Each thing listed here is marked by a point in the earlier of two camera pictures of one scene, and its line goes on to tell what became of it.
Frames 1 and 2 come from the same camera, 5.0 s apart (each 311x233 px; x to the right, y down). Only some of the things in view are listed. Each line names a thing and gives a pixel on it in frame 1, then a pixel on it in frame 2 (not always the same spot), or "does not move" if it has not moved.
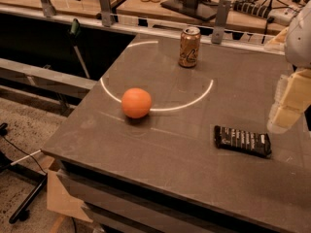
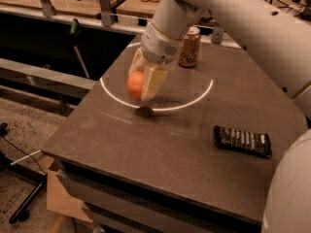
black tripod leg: (33, 193) does not move
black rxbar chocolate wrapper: (230, 138) does not move
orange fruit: (136, 103) to (135, 82)
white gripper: (300, 39) to (157, 47)
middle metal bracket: (105, 6) does not move
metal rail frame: (48, 80) does not move
